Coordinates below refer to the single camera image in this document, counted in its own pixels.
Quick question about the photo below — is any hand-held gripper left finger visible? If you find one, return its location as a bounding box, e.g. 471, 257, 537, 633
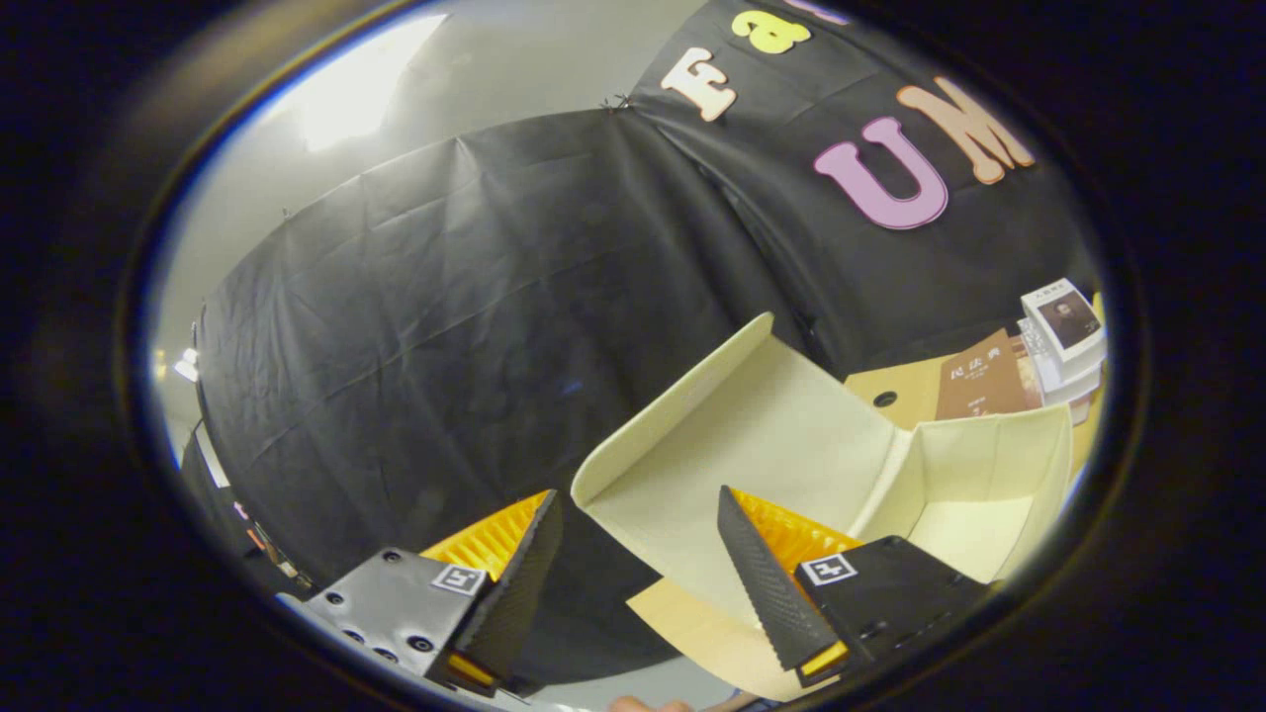
302, 489, 565, 698

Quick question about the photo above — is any brown book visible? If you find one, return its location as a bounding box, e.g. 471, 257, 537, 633
935, 329, 1041, 421

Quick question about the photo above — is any black backdrop cloth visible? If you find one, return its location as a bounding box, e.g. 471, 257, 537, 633
193, 0, 1099, 683

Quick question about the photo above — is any white book with portrait cover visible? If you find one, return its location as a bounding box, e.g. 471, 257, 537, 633
1021, 279, 1107, 362

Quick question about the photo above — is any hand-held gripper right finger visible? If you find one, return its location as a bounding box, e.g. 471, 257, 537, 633
717, 485, 990, 688

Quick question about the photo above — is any grey fabric storage box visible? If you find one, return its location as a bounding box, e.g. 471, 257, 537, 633
572, 313, 1076, 634

